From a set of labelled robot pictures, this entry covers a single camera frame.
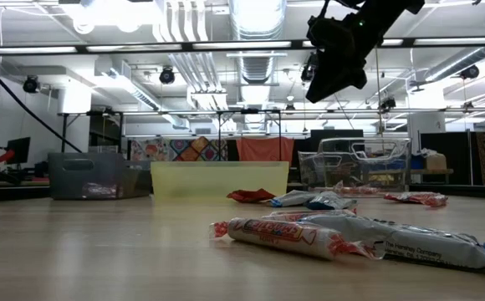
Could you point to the wooden side table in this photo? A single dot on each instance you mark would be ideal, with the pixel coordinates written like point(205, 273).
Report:
point(430, 171)

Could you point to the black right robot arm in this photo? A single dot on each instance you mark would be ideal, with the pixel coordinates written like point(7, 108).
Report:
point(409, 5)

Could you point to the red object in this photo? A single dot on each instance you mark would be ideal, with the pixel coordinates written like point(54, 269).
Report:
point(0, 159)

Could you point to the silver ventilation duct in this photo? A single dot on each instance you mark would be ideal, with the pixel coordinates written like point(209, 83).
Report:
point(455, 64)
point(257, 67)

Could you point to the clear plastic bin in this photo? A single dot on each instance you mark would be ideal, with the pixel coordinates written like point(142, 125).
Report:
point(393, 167)

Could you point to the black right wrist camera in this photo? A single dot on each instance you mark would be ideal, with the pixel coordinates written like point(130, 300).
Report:
point(330, 35)

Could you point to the yellow plastic bin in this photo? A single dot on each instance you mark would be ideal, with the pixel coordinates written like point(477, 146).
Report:
point(219, 180)

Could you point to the brown cardboard box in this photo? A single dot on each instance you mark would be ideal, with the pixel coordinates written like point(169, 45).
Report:
point(437, 162)

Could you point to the blue container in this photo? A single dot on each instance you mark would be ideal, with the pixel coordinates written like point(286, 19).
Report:
point(418, 162)

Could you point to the black computer monitor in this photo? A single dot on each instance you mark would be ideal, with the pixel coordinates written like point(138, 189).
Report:
point(18, 150)

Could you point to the colourful patchwork quilt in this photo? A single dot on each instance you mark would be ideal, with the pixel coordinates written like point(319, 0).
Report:
point(192, 150)

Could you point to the red hanging cloth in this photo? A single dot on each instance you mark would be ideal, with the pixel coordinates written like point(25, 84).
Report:
point(265, 149)

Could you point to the Smarties candy roll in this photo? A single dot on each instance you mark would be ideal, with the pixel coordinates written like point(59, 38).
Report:
point(334, 212)
point(284, 238)
point(284, 217)
point(355, 190)

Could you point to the dark grey plastic bin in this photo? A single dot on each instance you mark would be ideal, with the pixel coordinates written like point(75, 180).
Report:
point(71, 175)

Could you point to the white blue Hershey's bar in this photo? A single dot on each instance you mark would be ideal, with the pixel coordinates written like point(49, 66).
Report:
point(414, 244)
point(330, 201)
point(292, 198)

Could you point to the black bar with light strips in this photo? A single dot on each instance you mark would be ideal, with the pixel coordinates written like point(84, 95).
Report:
point(187, 46)

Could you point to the black screen panel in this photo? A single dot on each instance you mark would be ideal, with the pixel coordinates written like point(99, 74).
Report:
point(336, 134)

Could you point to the background black metal frame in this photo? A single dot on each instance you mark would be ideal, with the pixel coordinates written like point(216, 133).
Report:
point(251, 111)

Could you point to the black partition panel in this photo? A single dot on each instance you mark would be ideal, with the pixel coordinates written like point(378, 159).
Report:
point(460, 154)

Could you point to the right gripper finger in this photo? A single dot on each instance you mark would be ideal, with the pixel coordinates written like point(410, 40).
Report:
point(330, 79)
point(357, 79)

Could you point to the black ceiling-hung camera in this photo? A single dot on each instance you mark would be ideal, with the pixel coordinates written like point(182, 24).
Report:
point(387, 103)
point(306, 73)
point(469, 72)
point(167, 76)
point(31, 83)

